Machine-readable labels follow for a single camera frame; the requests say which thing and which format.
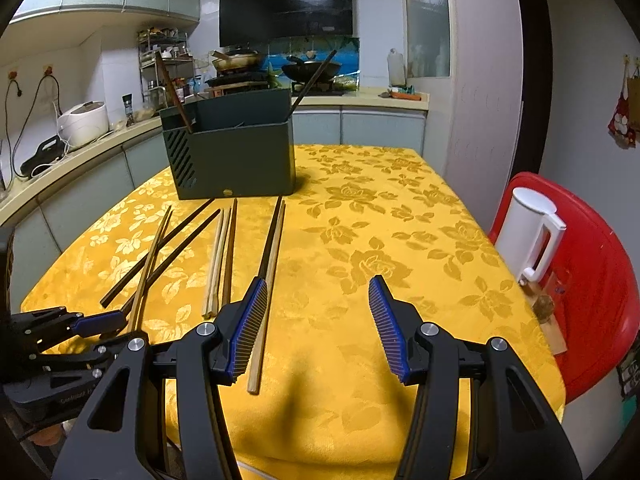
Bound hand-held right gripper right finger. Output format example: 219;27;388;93
367;275;583;480

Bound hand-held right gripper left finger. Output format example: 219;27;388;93
50;276;271;480

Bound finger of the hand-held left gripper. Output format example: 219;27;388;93
27;332;132;376
10;309;127;356

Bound pale bamboo chopstick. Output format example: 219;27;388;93
210;206;232;318
201;208;226;318

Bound thin brown chopstick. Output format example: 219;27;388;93
131;208;174;335
126;205;172;335

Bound reddish brown chopstick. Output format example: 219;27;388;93
221;198;238;311
154;51;195;134

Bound tan wooden chopstick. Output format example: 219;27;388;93
246;200;287;395

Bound dark green utensil holder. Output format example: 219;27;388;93
159;87;297;201

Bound dark brown chopstick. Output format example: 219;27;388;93
287;49;337;122

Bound yellow floral tablecloth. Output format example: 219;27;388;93
20;144;566;480

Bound white electric kettle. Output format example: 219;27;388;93
494;187;567;285

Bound black handheld vacuum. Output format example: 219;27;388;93
19;135;68;178

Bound white rice cooker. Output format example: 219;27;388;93
56;101;110;147

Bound red plastic chair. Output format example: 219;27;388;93
487;171;640;406

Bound beige kitchen countertop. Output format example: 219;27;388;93
0;86;431;228

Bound green and orange packets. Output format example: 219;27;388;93
380;86;423;101

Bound gas stove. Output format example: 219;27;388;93
205;72;351;97

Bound translucent plastic bottle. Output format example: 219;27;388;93
387;48;407;88

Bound black wok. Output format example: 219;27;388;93
281;55;343;83

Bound golden frying pan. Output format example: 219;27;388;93
210;49;268;73

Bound blue backsplash panel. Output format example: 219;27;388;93
267;36;361;92

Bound metal spice rack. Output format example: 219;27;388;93
138;27;193;108

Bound dark wooden door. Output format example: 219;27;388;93
517;0;548;186

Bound red hanging decoration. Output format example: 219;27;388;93
607;52;640;150

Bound frosted glass cabinet door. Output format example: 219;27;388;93
402;0;451;79

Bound black range hood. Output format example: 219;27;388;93
219;0;353;47

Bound black power cable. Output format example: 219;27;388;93
0;71;23;161
10;65;56;178

